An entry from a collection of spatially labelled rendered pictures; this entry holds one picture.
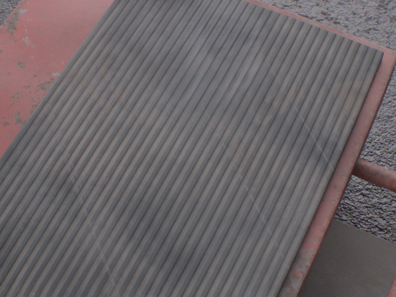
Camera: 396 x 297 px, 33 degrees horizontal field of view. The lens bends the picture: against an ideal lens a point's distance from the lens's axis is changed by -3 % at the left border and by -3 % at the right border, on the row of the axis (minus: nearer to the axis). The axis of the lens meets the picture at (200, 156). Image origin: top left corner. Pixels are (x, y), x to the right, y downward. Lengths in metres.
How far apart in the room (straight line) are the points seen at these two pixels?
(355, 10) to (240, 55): 0.25
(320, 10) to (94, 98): 0.30
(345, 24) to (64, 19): 0.29
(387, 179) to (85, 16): 0.24
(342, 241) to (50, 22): 0.28
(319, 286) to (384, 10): 0.30
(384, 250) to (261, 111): 0.17
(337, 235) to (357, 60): 0.15
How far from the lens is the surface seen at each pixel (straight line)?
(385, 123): 0.61
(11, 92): 0.47
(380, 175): 0.44
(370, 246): 0.54
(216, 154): 0.41
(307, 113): 0.43
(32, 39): 0.49
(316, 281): 0.52
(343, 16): 0.67
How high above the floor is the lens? 0.50
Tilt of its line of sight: 61 degrees down
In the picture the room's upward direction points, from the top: 3 degrees counter-clockwise
